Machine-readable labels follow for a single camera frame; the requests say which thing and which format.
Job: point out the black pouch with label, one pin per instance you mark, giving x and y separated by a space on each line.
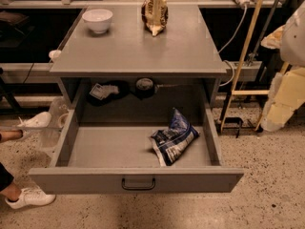
103 93

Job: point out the white sneaker lower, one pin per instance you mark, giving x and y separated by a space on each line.
31 197

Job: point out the black round tape roll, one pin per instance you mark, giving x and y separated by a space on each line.
144 88

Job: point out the small white cup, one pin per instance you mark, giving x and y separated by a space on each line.
53 55

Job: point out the white sneaker upper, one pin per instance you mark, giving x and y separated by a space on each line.
35 123

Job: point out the white ceramic bowl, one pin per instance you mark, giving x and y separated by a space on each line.
98 20

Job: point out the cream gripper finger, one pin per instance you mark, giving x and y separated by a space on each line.
286 95
273 40

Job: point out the person leg upper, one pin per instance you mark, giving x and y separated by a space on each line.
10 135

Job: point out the wooden ladder frame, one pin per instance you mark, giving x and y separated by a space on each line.
233 91

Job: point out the brown snack bag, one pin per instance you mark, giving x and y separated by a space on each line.
155 15

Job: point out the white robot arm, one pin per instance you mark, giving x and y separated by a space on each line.
292 50

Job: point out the person leg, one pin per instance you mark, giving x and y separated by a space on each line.
7 186
10 135

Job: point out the grey cabinet counter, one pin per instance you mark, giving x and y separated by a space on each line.
182 59

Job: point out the white sneaker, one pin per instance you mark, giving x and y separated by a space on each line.
35 123
31 197

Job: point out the blue chip bag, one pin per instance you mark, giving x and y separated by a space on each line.
169 144

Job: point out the person leg lower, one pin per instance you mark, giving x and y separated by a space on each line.
7 186

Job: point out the grey open top drawer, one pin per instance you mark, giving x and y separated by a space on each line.
95 159

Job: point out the black drawer handle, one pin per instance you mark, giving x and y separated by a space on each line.
138 184

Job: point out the clear plastic bag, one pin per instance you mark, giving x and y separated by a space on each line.
49 137

